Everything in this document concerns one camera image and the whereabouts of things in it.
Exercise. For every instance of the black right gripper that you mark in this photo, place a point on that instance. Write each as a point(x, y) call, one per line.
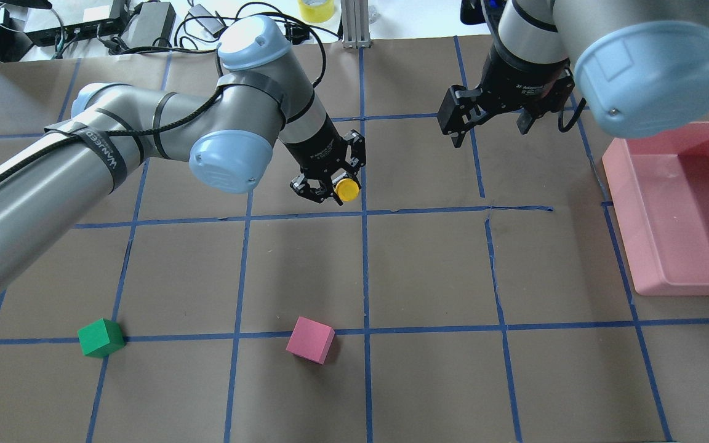
point(517, 79)

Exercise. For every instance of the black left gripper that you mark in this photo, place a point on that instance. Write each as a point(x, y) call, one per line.
point(316, 146)

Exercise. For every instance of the yellow push button switch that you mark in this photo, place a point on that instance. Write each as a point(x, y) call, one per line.
point(346, 189)

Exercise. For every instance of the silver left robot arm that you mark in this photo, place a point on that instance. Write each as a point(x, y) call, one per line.
point(227, 140)

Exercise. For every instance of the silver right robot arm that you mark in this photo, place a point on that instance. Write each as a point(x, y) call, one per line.
point(640, 67)

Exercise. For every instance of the yellow tape roll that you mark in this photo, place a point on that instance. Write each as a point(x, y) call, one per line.
point(316, 11)

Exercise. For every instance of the pink foam cube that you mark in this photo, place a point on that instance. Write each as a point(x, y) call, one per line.
point(310, 340)

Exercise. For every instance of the pink plastic tray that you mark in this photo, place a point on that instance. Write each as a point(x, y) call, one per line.
point(660, 191)

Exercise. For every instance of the black power adapter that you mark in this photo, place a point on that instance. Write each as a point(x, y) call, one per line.
point(151, 25)

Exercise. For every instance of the green foam cube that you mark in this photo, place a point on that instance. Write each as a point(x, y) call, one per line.
point(100, 338)

